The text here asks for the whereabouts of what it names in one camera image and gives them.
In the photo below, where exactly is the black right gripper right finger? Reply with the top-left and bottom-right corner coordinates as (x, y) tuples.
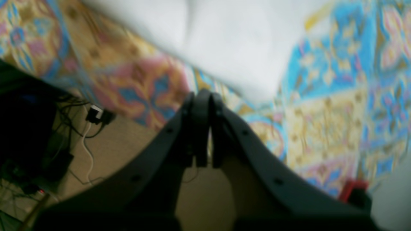
(209, 93), (379, 231)

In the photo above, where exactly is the white charger plug cable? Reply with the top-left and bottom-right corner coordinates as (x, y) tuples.
(69, 104), (116, 186)

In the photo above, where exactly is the white printed T-shirt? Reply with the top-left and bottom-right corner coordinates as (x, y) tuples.
(83, 0), (337, 104)

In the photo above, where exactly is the orange corner clamp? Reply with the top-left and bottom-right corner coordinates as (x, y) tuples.
(338, 179), (372, 213)

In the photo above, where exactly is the patterned colourful tablecloth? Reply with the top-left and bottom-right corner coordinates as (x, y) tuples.
(0, 0), (411, 196)

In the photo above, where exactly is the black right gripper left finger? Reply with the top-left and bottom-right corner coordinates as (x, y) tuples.
(33, 89), (211, 231)

